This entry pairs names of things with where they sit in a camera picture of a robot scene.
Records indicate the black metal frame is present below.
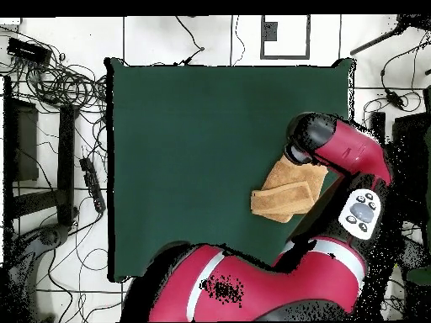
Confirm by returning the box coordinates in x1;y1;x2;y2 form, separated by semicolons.
368;110;431;223
3;77;80;230

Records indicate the dark tripod base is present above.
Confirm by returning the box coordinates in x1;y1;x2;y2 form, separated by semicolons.
6;223;72;322

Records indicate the black power adapter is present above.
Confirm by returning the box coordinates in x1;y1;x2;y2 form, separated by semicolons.
385;88;405;110

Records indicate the tan terry towel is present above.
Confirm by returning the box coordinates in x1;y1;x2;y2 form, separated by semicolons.
250;154;329;224

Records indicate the black tripod pole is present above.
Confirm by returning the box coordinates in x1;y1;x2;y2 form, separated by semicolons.
349;13;431;56

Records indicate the black cable tangle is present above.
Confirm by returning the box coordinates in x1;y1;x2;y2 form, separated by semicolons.
0;26;109;115

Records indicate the dark green table cloth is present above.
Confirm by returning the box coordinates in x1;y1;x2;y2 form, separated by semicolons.
104;56;357;283

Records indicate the black power strip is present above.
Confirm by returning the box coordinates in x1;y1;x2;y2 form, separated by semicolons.
79;156;107;214

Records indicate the black network switch box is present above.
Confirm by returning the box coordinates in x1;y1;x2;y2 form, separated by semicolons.
6;37;53;66

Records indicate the thin black cable with plug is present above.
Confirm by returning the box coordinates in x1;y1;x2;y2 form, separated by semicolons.
174;15;205;66

